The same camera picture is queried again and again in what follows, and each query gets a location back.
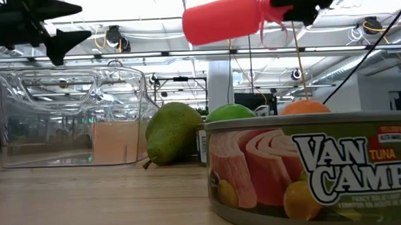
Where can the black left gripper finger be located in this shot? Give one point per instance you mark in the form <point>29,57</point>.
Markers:
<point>64,42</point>
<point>59,8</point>

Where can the red plastic bottle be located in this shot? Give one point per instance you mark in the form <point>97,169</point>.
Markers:
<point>220,20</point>

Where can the orange fruit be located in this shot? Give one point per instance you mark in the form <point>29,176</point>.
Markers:
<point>304,107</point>

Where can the Van Camp's tuna can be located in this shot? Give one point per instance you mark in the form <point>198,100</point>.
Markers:
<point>289,173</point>

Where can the blue label tuna can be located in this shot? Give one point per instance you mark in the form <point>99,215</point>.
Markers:
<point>201,146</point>

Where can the black ceiling spotlight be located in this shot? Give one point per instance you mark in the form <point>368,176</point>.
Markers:
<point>371,24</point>
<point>296,74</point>
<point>113,35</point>
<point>152,79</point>

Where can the clear plastic bin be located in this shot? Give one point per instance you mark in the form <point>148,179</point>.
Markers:
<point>54,131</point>

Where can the black monitor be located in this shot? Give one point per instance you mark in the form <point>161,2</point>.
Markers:
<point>247,99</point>

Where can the green pear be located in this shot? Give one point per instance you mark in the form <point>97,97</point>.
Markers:
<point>171,133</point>

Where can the silver ventilation duct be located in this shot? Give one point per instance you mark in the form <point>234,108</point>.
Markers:
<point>352,65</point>

